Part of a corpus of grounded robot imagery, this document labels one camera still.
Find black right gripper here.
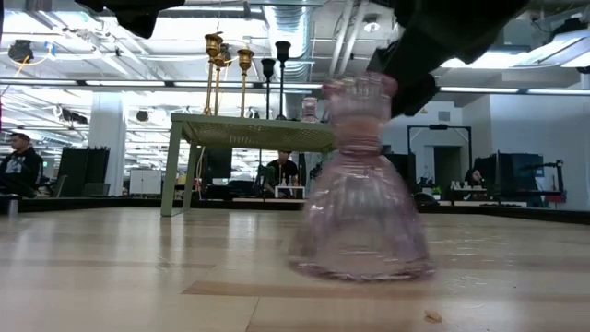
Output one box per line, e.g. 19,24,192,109
368,0,529,119

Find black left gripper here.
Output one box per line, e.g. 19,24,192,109
76,0,185,40

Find black candlestick holder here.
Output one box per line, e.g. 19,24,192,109
260,57,277,120
274,40,292,121

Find pink ribbed glass candle holder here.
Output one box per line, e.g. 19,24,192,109
288,71,437,283

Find person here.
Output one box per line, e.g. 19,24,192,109
265,150,301,198
464,168,486,189
0,132,45,199

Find black computer monitors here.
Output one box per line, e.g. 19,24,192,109
473,151,566,207

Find green perforated metal shelf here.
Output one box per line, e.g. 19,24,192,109
159,113,340,218

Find small white rack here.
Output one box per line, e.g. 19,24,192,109
274,184,307,200

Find black cabinet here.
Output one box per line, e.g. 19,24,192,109
57,146,112,198

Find white cabinet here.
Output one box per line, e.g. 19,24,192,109
128,168,163,196

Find black frame stand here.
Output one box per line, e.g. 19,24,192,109
407,123,473,185

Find silver ribbed ventilation duct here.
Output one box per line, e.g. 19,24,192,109
262,4,315,107

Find black ceiling camera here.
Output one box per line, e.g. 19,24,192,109
7,39,36,64

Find black aluminium table frame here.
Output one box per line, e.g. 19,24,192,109
0,193,590,226

